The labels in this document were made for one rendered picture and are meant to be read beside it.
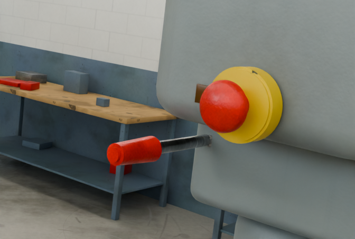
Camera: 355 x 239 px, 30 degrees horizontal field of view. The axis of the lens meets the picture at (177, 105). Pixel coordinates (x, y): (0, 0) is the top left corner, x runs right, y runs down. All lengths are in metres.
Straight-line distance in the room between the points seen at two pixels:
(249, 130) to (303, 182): 0.13
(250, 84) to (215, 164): 0.18
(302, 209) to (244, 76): 0.17
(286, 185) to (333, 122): 0.15
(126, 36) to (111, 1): 0.41
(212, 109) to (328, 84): 0.09
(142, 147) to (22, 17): 7.05
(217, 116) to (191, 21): 0.11
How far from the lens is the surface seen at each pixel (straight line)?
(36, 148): 6.91
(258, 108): 0.51
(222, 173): 0.67
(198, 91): 0.56
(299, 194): 0.63
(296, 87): 0.51
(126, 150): 0.56
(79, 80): 6.47
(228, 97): 0.49
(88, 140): 6.89
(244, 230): 0.72
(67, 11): 7.09
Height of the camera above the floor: 1.83
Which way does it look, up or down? 8 degrees down
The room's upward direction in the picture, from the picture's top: 7 degrees clockwise
